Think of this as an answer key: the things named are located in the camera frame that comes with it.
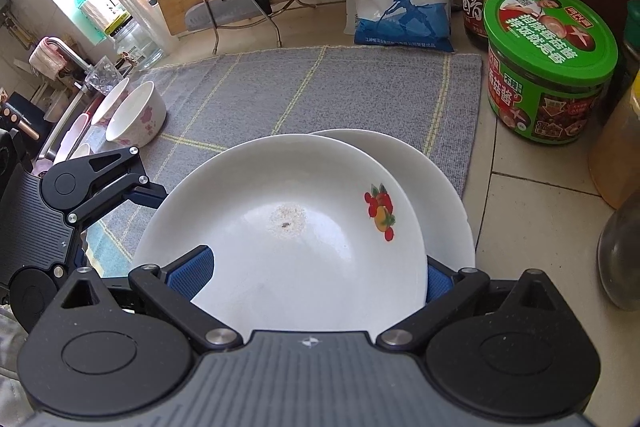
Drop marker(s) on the white fruit print plate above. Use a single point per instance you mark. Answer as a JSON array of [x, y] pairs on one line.
[[440, 207]]

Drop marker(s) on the person's white clothing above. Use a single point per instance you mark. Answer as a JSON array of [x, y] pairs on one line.
[[12, 372]]

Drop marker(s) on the plastic wrap roll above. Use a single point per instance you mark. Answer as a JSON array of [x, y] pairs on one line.
[[130, 2]]

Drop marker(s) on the green dish soap bottle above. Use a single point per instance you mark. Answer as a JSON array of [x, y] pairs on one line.
[[87, 12]]

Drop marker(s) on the white pink flower bowl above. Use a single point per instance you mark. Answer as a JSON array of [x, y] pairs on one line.
[[135, 112], [107, 102], [75, 132]]

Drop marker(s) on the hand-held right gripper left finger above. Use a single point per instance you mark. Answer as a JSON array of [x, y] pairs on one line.
[[192, 272]]

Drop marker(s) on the green cap dark bottle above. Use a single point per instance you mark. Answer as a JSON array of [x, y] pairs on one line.
[[630, 57]]

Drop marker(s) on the clear glass mug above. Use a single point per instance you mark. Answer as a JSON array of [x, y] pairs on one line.
[[105, 77]]

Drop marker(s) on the white plate with stained centre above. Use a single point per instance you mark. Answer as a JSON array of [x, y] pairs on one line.
[[275, 277]]

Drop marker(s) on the steel faucet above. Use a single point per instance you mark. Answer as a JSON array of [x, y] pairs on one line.
[[75, 54]]

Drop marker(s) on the red cap glass bottle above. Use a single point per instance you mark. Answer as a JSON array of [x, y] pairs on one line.
[[622, 257]]

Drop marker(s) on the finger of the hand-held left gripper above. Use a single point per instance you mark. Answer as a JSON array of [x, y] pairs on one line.
[[110, 197]]

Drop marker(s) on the yellow cap spice jar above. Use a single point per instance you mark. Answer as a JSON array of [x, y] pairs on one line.
[[617, 157]]

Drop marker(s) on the green lid sauce jar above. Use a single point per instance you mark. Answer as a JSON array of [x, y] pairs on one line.
[[545, 57]]

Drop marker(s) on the steel sink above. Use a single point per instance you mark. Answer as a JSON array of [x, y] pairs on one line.
[[60, 117]]

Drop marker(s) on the yellow lid glass jar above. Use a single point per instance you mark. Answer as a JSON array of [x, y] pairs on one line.
[[132, 44]]

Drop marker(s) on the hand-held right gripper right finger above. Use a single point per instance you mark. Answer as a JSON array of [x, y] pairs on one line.
[[440, 282]]

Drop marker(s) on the grey green checked mat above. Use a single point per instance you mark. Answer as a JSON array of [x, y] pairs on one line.
[[300, 87]]

